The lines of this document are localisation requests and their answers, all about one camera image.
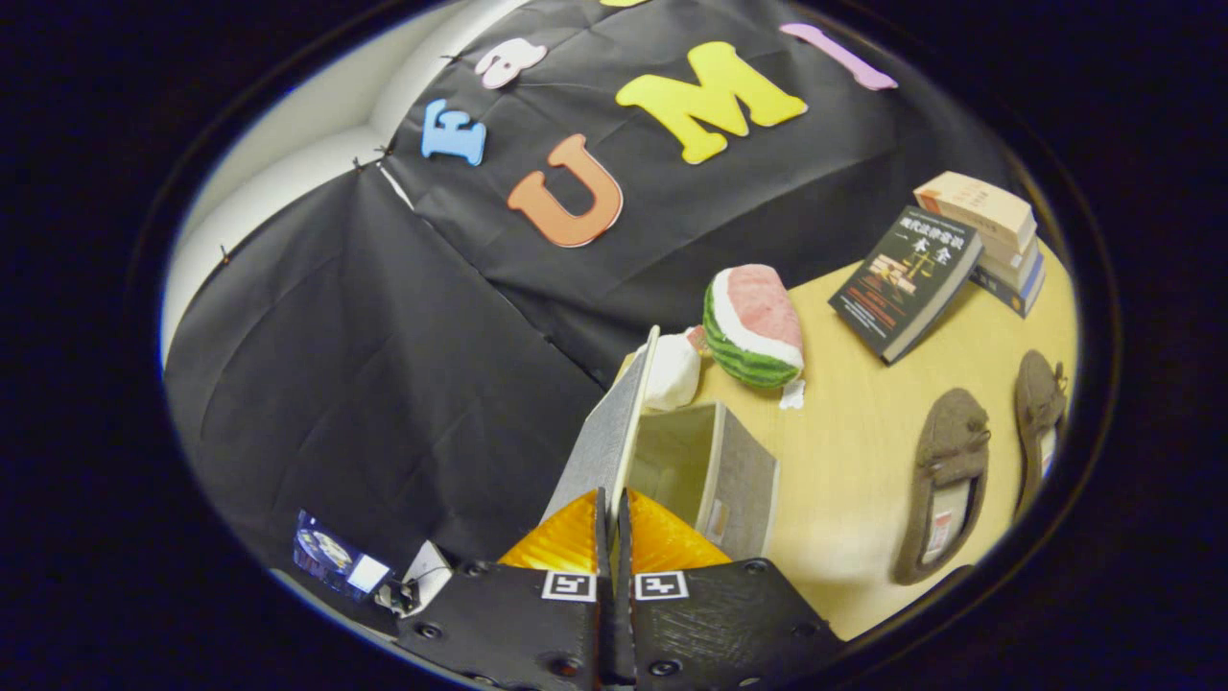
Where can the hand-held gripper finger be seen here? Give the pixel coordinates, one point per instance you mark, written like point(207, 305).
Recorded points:
point(602, 576)
point(625, 576)

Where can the grey fabric storage box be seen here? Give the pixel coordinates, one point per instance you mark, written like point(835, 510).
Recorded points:
point(743, 480)

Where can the brown fuzzy shoe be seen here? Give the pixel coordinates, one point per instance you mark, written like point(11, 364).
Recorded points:
point(945, 432)
point(1038, 403)

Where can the white plush toy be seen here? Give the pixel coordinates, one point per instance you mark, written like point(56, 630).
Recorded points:
point(670, 374)

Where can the blue shiny packet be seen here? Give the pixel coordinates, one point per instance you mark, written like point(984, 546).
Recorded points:
point(331, 555)

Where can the watermelon slice plush toy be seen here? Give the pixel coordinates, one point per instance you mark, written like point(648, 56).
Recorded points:
point(758, 321)

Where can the black book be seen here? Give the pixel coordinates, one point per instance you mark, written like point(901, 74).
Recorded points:
point(902, 283)

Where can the beige book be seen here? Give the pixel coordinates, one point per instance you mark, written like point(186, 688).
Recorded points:
point(974, 203)

